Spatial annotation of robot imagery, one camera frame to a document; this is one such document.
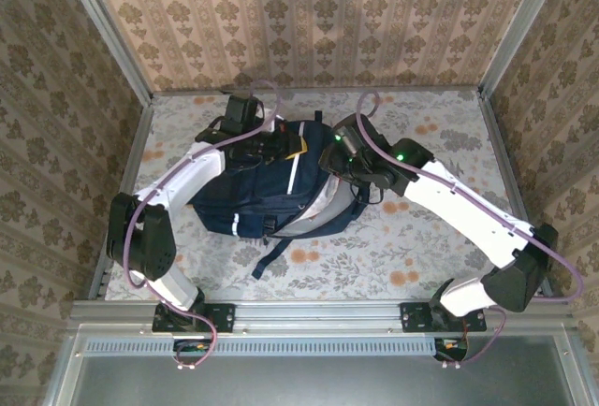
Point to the navy blue backpack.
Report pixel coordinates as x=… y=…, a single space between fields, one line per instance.
x=262 y=181

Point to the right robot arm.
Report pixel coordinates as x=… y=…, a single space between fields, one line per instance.
x=458 y=205

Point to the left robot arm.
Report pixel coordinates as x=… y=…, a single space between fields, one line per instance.
x=187 y=181

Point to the floral patterned table cloth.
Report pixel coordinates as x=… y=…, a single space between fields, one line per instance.
x=444 y=111

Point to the grey metal cabinet top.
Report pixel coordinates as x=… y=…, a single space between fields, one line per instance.
x=304 y=382

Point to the aluminium side rail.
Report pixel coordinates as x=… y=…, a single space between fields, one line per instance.
x=140 y=130
x=500 y=144

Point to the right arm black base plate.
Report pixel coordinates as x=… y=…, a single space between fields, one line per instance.
x=414 y=317

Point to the aluminium frame post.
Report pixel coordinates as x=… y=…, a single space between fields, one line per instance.
x=521 y=27
x=107 y=32

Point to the aluminium frame rail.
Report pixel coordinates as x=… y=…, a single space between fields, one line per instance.
x=318 y=314

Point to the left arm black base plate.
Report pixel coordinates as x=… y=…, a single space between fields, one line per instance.
x=220 y=317

